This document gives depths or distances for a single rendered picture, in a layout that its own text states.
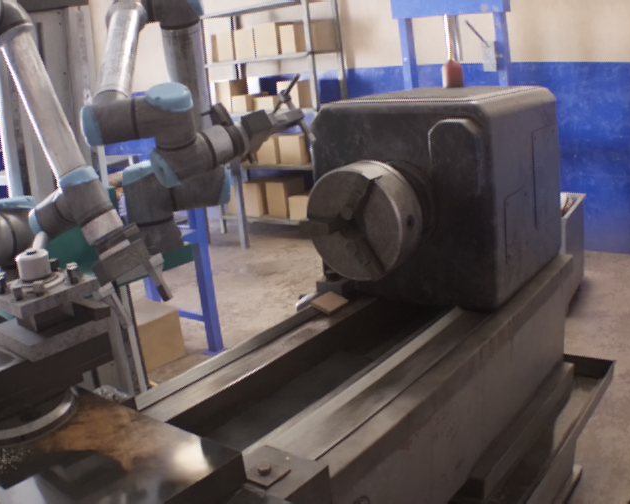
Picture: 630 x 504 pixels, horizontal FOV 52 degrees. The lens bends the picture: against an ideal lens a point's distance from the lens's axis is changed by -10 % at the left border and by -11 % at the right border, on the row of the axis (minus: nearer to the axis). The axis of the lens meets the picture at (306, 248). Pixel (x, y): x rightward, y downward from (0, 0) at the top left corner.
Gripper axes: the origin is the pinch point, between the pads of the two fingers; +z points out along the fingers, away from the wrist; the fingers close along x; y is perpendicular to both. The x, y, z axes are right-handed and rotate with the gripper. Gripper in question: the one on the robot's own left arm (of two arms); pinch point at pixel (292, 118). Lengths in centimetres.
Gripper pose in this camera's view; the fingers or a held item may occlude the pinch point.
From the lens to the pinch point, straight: 161.4
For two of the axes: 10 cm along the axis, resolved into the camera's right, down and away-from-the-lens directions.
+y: 4.7, 8.8, -1.2
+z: 8.3, -3.9, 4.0
